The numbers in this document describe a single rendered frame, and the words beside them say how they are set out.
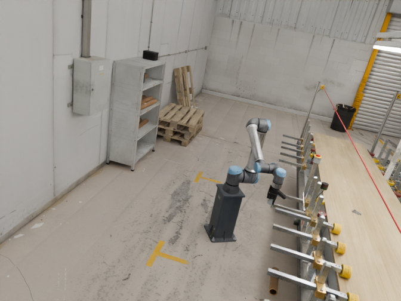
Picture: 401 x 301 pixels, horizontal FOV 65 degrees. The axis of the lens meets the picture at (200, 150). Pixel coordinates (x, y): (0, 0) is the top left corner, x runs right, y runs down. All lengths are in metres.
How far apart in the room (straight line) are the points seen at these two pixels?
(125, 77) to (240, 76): 6.46
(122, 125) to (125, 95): 0.43
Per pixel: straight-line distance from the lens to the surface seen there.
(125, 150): 4.74
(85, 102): 3.72
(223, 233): 3.69
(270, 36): 10.31
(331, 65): 10.47
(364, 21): 10.57
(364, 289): 2.39
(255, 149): 2.94
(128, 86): 4.44
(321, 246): 2.28
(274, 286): 3.31
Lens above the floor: 2.27
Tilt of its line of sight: 23 degrees down
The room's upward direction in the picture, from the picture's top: 11 degrees clockwise
